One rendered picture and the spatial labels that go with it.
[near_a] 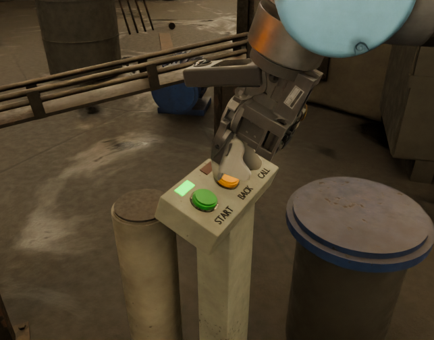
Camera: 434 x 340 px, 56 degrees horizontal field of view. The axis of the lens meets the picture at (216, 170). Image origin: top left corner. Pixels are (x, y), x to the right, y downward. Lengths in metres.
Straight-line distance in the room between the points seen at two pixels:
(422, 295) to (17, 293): 1.26
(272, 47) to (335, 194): 0.61
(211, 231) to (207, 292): 0.23
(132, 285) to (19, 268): 0.75
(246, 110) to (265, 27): 0.10
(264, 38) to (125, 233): 0.46
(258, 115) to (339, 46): 0.20
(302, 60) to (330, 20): 0.16
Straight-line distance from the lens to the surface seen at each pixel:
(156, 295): 0.86
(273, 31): 0.44
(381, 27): 0.31
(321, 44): 0.31
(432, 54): 1.82
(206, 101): 2.67
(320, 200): 0.98
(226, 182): 0.68
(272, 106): 0.50
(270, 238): 1.53
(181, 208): 0.62
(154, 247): 0.78
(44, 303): 1.39
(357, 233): 0.90
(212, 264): 0.75
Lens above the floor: 0.96
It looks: 30 degrees down
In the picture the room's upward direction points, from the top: straight up
